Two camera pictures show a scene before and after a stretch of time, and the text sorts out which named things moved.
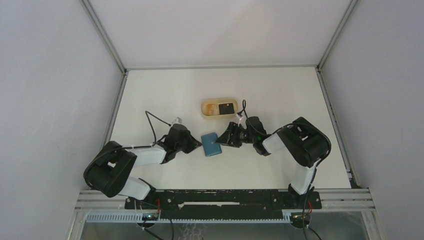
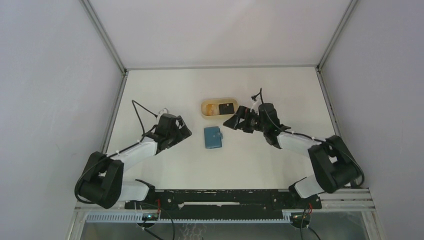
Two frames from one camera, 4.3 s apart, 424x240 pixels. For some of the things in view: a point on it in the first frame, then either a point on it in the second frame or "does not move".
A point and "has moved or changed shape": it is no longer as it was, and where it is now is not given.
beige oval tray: x=224 y=108 does not move
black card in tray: x=226 y=108 does not move
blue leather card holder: x=211 y=147 has moved or changed shape
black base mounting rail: x=225 y=202 does not move
